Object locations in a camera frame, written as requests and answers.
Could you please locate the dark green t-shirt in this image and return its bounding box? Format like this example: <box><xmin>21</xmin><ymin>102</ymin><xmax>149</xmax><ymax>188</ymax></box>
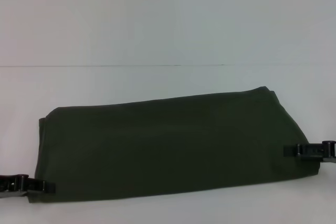
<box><xmin>28</xmin><ymin>86</ymin><xmax>325</xmax><ymax>205</ymax></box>

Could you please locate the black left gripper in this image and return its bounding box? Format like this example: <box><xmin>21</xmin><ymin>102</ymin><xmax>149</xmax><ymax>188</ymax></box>
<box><xmin>0</xmin><ymin>173</ymin><xmax>57</xmax><ymax>199</ymax></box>

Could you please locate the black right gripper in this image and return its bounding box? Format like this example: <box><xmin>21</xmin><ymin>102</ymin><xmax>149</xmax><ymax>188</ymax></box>
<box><xmin>283</xmin><ymin>140</ymin><xmax>336</xmax><ymax>163</ymax></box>

